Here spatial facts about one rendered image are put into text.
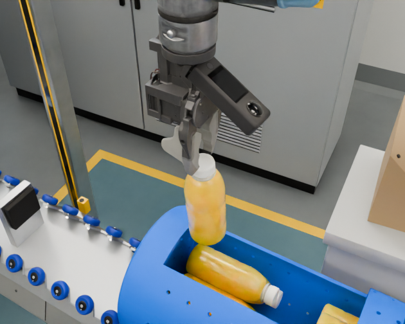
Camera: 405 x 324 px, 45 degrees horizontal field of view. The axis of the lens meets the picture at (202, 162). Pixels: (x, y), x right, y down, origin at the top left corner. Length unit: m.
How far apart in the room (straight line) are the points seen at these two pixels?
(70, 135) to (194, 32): 1.02
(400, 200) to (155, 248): 0.50
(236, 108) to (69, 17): 2.29
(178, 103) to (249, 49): 1.68
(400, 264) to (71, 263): 0.78
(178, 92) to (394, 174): 0.51
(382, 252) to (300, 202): 1.66
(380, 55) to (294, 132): 1.30
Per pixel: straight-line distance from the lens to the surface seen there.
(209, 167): 0.75
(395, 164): 1.00
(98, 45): 2.82
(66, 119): 1.53
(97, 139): 3.11
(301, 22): 2.18
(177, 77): 0.67
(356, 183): 1.19
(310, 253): 2.49
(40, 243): 1.37
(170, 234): 0.93
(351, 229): 1.09
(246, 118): 0.63
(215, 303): 0.87
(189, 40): 0.60
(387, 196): 1.06
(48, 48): 1.40
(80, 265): 1.30
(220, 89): 0.63
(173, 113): 0.68
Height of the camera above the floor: 1.96
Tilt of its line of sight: 43 degrees down
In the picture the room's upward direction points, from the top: straight up
